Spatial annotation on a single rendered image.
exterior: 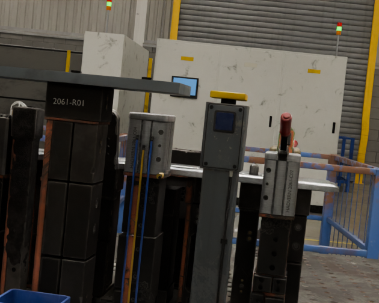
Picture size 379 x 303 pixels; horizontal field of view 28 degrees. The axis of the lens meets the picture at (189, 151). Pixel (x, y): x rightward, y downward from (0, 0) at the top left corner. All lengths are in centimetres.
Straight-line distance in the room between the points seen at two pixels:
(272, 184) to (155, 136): 24
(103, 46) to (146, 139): 819
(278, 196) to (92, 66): 827
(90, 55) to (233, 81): 183
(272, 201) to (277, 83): 818
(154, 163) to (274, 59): 820
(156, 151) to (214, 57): 813
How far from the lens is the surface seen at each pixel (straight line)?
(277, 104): 959
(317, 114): 964
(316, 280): 210
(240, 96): 126
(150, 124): 144
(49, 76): 129
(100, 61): 960
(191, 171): 155
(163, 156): 143
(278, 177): 142
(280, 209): 142
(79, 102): 130
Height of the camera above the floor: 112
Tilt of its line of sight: 3 degrees down
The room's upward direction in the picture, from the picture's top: 6 degrees clockwise
